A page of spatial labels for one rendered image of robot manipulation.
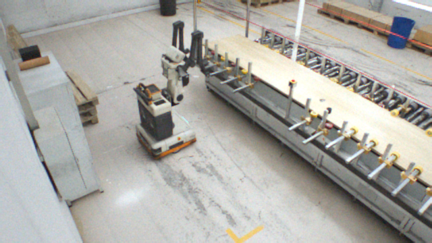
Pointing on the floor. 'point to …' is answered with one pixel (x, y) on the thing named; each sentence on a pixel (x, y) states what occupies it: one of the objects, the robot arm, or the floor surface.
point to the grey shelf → (43, 87)
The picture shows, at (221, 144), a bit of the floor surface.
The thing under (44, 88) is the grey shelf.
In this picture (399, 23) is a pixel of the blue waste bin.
